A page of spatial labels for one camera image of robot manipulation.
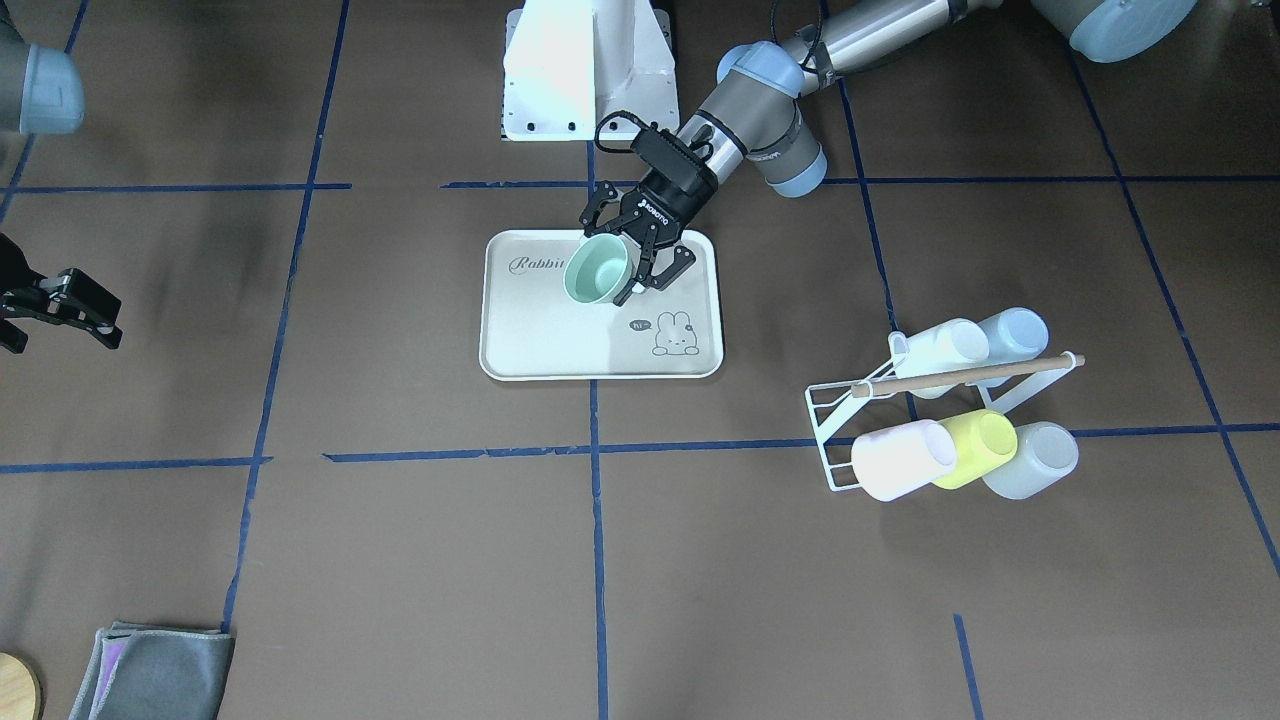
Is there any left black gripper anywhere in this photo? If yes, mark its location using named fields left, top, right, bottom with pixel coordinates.
left=579, top=168, right=721, bottom=292

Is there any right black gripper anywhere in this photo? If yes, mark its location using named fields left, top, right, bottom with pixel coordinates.
left=1, top=233, right=123, bottom=354

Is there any green cup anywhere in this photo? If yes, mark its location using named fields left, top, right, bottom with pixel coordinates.
left=563, top=233, right=640, bottom=304

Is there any beige rabbit tray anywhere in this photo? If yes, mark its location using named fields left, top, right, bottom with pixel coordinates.
left=477, top=229, right=724, bottom=380

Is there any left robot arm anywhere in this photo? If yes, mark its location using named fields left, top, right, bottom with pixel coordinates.
left=564, top=1, right=988, bottom=306

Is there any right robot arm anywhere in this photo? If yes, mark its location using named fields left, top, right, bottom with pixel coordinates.
left=1, top=6, right=123, bottom=354

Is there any beige cup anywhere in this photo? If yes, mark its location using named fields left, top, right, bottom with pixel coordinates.
left=890, top=318, right=991, bottom=379

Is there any pink cup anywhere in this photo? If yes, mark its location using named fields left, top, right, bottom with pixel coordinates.
left=851, top=419, right=957, bottom=502

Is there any blue cup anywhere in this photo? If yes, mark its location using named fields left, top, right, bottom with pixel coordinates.
left=978, top=307, right=1050, bottom=366

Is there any yellow cup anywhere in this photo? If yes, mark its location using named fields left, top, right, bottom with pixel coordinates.
left=933, top=409, right=1018, bottom=489

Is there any grey cup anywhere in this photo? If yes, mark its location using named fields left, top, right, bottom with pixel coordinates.
left=982, top=421, right=1079, bottom=500

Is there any grey folded cloth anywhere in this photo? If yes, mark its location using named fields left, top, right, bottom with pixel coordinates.
left=69, top=621, right=236, bottom=719

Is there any wooden mug tree stand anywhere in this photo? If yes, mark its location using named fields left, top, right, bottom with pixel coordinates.
left=1, top=652, right=44, bottom=720

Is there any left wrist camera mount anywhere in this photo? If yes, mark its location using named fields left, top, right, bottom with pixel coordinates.
left=630, top=126, right=719, bottom=196

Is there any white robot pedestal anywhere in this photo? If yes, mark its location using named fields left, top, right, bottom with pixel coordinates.
left=500, top=1, right=680, bottom=142

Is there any white wire cup rack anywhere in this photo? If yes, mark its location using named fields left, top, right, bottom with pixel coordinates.
left=805, top=332, right=1085, bottom=492

